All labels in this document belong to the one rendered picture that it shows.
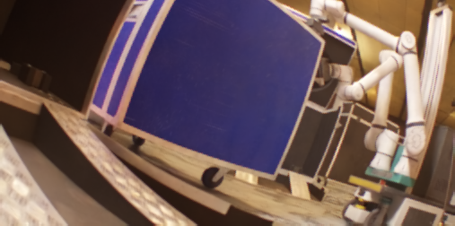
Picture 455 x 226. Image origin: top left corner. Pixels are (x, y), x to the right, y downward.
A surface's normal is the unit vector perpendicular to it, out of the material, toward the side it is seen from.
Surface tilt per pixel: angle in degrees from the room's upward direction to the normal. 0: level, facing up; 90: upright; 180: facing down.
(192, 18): 90
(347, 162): 90
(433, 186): 90
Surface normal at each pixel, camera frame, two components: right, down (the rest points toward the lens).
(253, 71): 0.67, 0.22
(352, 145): 0.14, -0.01
